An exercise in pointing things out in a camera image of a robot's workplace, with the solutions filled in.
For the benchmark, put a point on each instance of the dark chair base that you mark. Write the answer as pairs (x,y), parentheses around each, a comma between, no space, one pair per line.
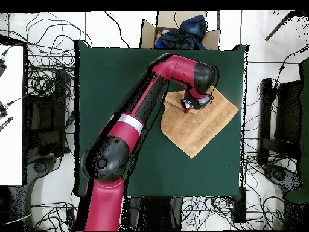
(280,175)

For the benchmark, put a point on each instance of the dark blue clothes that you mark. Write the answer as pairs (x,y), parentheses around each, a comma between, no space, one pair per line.
(188,36)

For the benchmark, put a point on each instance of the black flat strip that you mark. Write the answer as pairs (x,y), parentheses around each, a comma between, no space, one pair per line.
(6,123)

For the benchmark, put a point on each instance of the white desk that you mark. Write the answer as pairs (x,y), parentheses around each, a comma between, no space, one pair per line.
(12,145)

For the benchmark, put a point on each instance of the cardboard box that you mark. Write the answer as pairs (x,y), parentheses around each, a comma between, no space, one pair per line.
(147,36)

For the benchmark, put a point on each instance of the green covered table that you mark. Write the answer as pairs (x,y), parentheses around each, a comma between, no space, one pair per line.
(305,120)

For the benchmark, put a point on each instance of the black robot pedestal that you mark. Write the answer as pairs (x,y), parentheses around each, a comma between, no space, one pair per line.
(154,212)

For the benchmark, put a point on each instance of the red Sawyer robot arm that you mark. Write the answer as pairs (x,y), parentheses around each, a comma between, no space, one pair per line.
(130,128)

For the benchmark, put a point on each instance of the black metal frame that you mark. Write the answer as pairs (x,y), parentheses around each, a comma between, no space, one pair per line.
(265,108)
(59,96)

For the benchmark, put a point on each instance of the black rectangular block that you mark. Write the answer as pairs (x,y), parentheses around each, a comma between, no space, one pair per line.
(239,207)

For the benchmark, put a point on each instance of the black rod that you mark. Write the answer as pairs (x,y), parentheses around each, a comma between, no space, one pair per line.
(277,26)

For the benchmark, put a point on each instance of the black camera device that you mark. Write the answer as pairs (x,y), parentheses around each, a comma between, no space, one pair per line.
(2,67)
(2,111)

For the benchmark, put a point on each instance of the tan terry towel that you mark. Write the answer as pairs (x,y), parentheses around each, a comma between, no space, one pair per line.
(193,130)

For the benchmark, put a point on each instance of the grey chair base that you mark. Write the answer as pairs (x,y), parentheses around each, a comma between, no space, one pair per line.
(39,167)

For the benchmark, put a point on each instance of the dark green table cloth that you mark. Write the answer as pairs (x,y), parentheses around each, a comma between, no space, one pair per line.
(108,72)

